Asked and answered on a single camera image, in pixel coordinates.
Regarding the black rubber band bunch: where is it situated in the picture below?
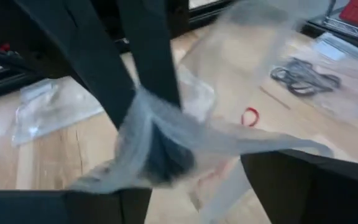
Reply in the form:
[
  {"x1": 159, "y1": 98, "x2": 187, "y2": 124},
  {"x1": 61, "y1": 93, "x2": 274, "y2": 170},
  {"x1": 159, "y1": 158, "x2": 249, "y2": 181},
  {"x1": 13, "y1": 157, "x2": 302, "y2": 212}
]
[{"x1": 269, "y1": 57, "x2": 341, "y2": 97}]

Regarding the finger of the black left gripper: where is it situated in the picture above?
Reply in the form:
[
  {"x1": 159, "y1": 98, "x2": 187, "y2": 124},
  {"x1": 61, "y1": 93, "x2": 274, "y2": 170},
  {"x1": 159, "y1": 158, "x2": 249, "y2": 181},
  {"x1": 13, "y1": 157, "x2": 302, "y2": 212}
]
[
  {"x1": 14, "y1": 0, "x2": 136, "y2": 128},
  {"x1": 118, "y1": 0, "x2": 181, "y2": 106}
]

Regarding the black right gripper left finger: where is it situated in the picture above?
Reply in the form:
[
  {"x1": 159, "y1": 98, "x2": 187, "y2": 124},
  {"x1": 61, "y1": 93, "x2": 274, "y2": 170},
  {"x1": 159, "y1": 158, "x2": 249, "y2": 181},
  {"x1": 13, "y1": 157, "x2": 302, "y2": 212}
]
[{"x1": 0, "y1": 188, "x2": 154, "y2": 224}]

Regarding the chrome wire shelf cart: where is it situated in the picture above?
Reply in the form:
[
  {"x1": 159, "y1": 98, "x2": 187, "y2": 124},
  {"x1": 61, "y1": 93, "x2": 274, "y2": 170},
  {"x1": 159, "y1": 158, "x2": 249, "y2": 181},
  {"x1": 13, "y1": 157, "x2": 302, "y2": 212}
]
[{"x1": 321, "y1": 0, "x2": 358, "y2": 44}]

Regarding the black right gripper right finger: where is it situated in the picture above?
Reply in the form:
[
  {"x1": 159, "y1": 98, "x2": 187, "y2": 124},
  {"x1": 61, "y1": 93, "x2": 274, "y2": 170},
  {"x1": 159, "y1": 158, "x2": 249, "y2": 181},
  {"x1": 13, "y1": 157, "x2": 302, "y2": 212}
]
[{"x1": 240, "y1": 149, "x2": 358, "y2": 224}]

